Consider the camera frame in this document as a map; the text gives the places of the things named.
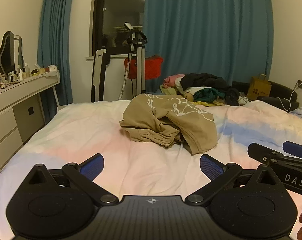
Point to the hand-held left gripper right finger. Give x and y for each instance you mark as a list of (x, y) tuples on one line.
[(211, 166)]

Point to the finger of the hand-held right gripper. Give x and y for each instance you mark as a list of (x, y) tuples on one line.
[(260, 152), (295, 147)]

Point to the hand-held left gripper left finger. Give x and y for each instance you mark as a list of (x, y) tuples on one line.
[(92, 167)]

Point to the tan printed t-shirt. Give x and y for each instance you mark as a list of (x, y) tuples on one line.
[(166, 120)]

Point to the bed with pastel sheet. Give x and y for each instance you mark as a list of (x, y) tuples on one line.
[(91, 135)]

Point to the black sofa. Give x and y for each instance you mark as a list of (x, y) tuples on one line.
[(281, 90)]

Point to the yellow towel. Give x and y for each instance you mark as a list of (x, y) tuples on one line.
[(206, 103)]

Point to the brown paper bag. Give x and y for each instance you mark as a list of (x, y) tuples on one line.
[(258, 88)]

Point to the green garment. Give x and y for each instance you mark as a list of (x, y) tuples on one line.
[(207, 94)]

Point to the cream garment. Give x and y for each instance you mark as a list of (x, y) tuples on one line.
[(193, 91)]

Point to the pink garment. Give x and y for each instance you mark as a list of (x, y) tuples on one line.
[(171, 79)]

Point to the white vanity desk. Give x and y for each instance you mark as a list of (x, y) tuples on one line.
[(5, 120)]

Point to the garment steamer stand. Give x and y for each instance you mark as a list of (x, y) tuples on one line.
[(140, 62)]

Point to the row of cosmetic bottles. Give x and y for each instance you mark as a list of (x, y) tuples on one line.
[(20, 74)]

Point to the narrow blue curtain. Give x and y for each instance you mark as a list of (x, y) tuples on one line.
[(58, 42)]

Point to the wide blue curtain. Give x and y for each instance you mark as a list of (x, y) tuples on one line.
[(203, 30)]

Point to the wavy black-framed mirror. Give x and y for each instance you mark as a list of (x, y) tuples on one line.
[(8, 55)]

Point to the dark window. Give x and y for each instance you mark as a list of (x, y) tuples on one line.
[(121, 10)]

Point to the black white upright frame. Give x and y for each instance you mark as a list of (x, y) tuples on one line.
[(100, 75)]

